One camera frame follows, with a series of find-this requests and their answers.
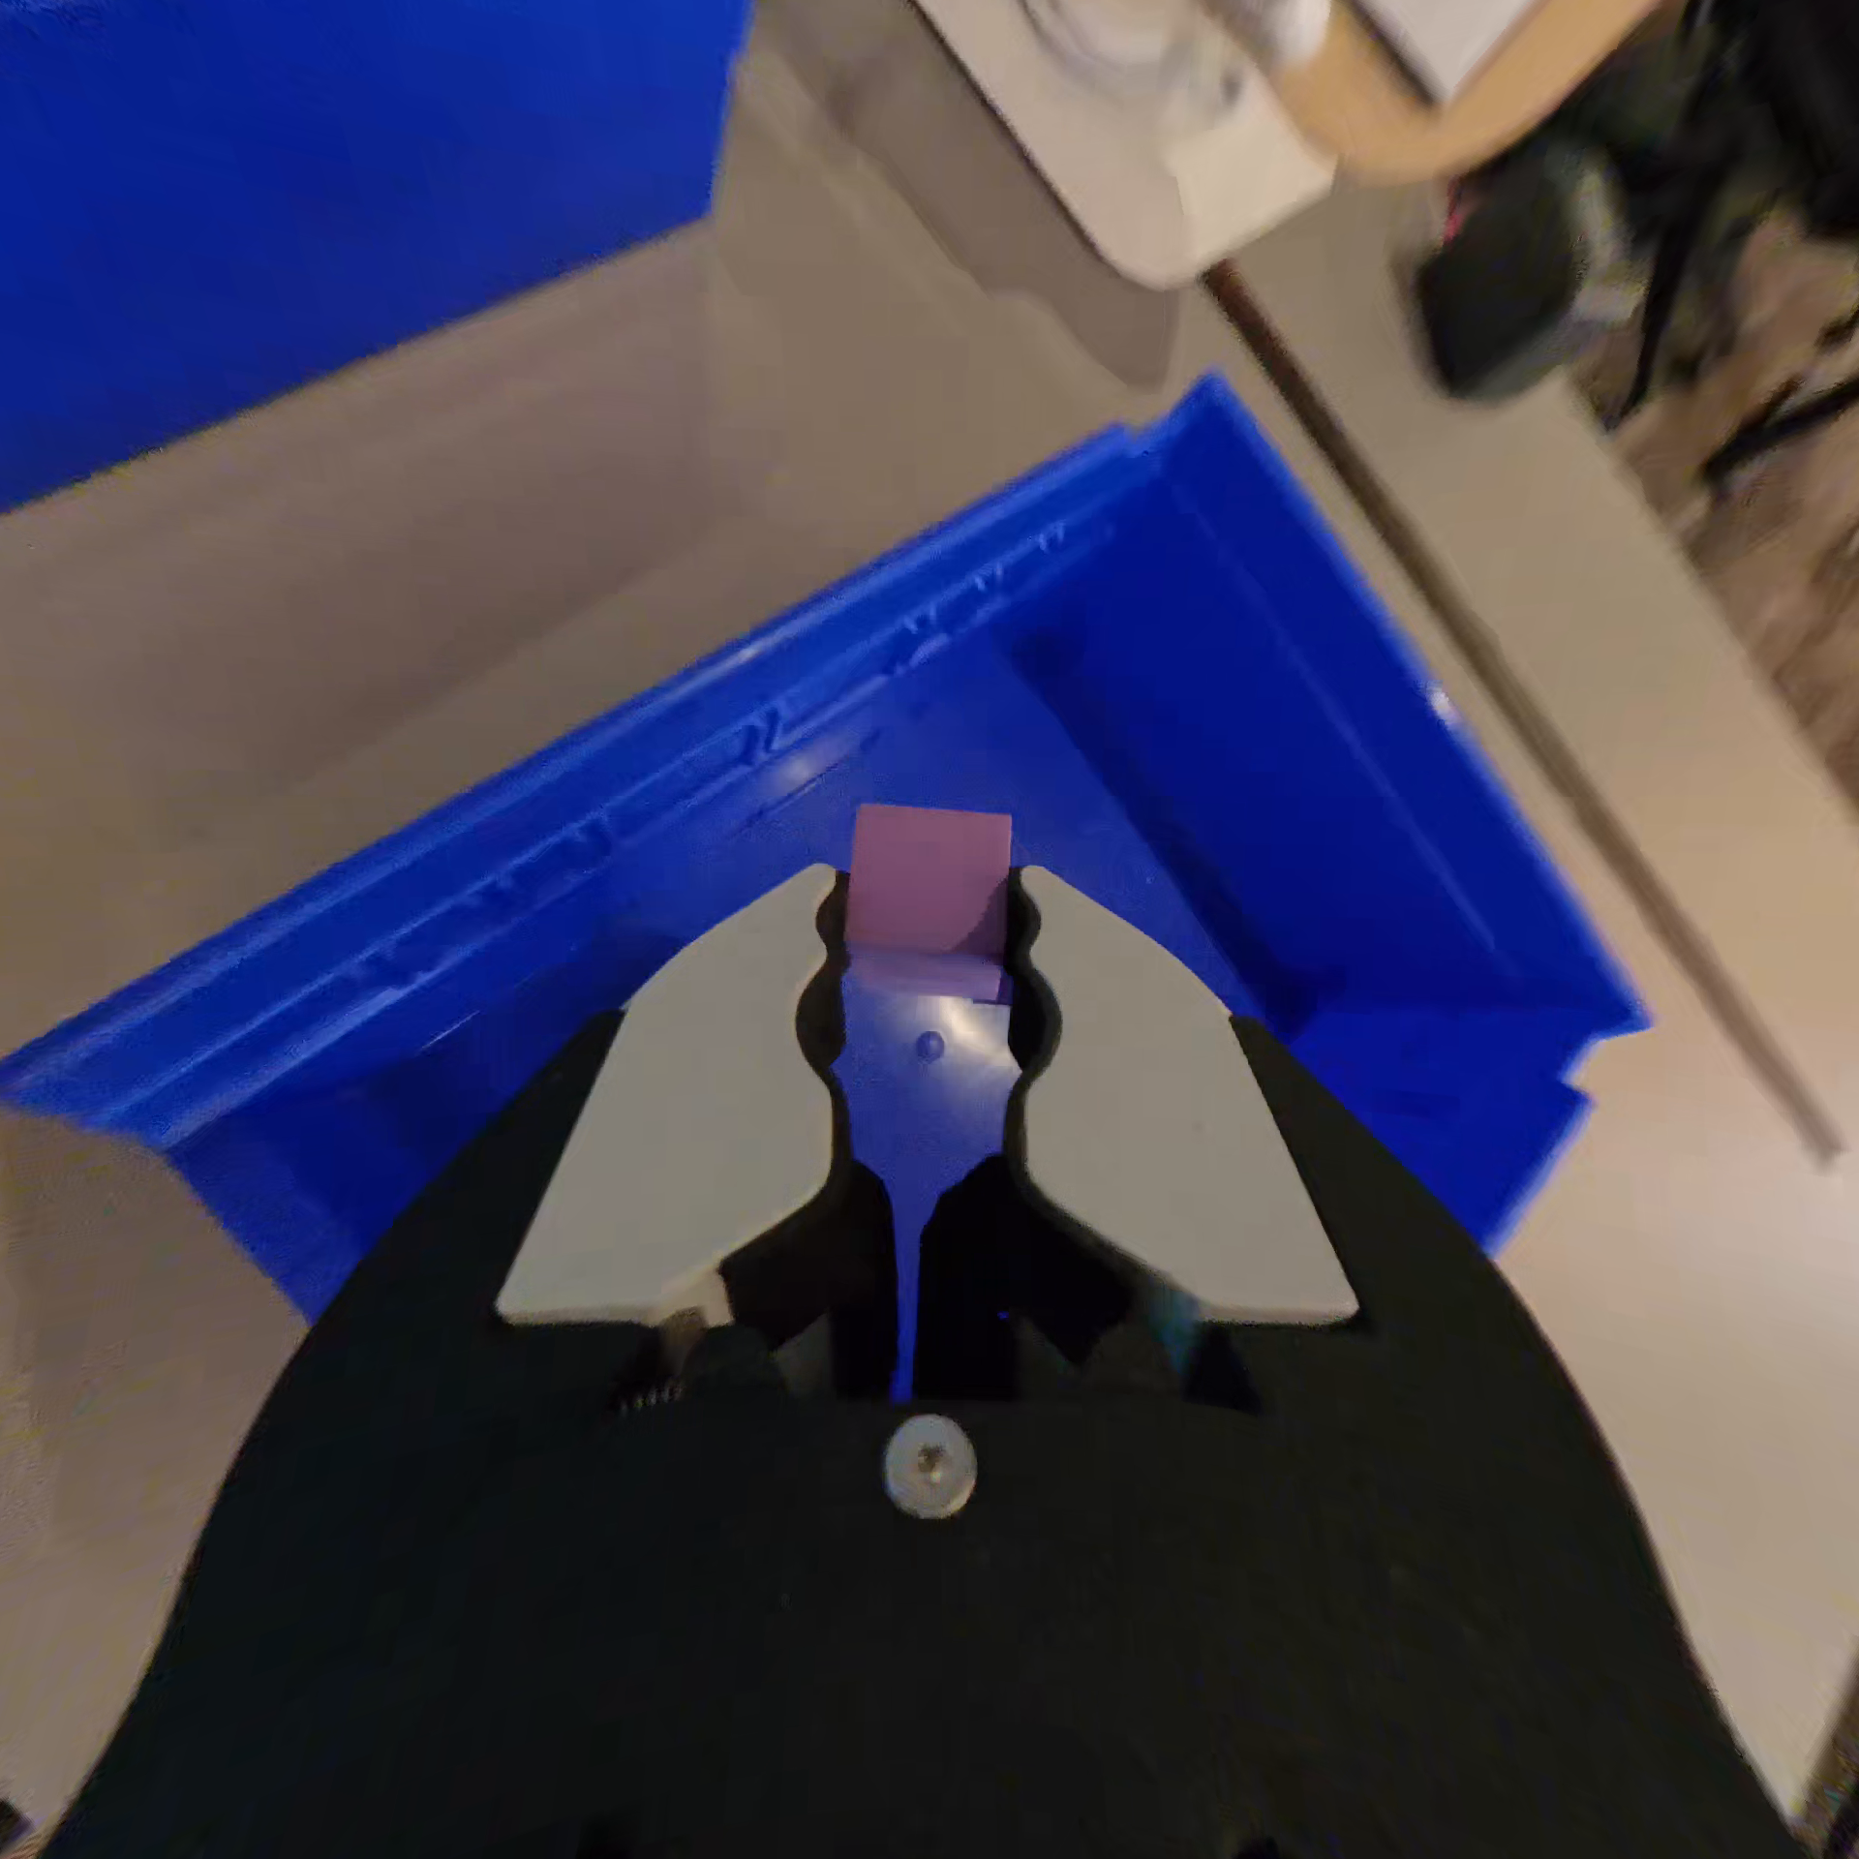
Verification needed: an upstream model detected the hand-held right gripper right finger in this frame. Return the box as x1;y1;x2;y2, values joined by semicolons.
1003;866;1363;1331

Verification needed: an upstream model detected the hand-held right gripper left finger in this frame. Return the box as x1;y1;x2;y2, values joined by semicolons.
494;862;846;1331

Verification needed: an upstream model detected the blue plastic bin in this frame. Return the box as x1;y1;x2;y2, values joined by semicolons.
0;0;757;513
0;370;1656;1404

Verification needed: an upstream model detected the purple cube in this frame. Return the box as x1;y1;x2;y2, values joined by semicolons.
846;805;1014;1005

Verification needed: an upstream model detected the black power adapter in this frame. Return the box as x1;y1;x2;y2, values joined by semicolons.
1416;137;1658;401

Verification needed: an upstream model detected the white stand base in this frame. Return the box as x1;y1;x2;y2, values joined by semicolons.
908;0;1339;293

